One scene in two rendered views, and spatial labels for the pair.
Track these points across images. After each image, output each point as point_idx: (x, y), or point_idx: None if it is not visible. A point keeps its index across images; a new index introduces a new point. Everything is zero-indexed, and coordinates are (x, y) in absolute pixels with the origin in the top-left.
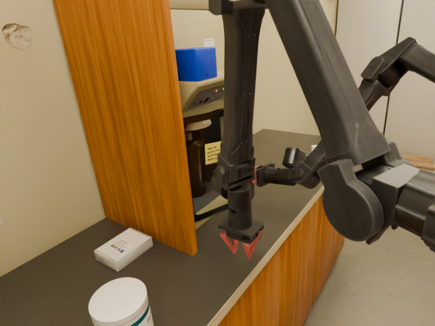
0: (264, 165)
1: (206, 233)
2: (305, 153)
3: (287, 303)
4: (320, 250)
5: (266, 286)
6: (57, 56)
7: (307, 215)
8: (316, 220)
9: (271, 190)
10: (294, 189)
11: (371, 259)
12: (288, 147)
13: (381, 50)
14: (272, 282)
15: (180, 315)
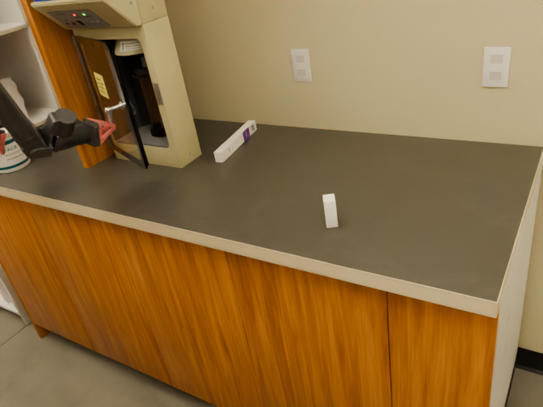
0: (87, 121)
1: (116, 165)
2: (52, 123)
3: (165, 325)
4: (278, 370)
5: (99, 249)
6: None
7: (187, 254)
8: (232, 294)
9: (197, 190)
10: (193, 207)
11: None
12: (62, 108)
13: None
14: (112, 258)
15: (21, 176)
